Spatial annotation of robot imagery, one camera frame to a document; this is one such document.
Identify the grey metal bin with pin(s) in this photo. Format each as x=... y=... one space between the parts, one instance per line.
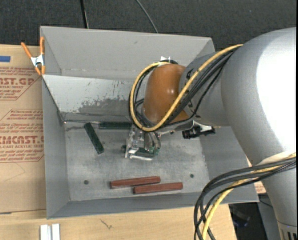
x=138 y=169

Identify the black cylinder on white bracket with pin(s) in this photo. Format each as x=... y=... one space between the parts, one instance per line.
x=192 y=132

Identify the dark green flat block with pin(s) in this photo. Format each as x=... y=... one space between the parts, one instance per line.
x=94 y=139
x=115 y=125

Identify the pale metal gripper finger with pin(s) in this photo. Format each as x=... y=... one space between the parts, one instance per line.
x=132 y=144
x=138 y=156

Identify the red-brown flat block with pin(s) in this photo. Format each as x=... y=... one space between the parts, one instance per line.
x=157 y=188
x=135 y=182

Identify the brown cardboard board red print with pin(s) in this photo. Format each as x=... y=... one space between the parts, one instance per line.
x=19 y=174

